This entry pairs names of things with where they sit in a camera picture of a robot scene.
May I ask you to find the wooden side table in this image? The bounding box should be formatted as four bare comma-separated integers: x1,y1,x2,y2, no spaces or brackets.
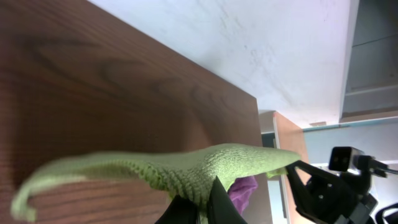
259,111,310,224

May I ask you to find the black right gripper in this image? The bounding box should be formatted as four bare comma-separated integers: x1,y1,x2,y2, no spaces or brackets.
285,161,377,224

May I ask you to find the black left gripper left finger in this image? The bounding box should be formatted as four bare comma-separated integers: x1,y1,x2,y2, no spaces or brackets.
155,195,198,224

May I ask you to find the green microfiber cloth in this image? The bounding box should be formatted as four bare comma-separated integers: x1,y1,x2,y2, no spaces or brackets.
10,144,301,223

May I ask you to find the crumpled purple cloth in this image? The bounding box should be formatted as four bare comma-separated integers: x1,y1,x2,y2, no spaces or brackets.
228,176,258,215

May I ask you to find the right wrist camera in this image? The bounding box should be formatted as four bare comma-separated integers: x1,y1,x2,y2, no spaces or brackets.
328,146,364,173

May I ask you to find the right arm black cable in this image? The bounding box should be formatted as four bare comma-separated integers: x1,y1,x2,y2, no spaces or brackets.
354,155,398,175

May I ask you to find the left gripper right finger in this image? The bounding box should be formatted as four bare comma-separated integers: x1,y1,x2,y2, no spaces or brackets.
206,177,247,224

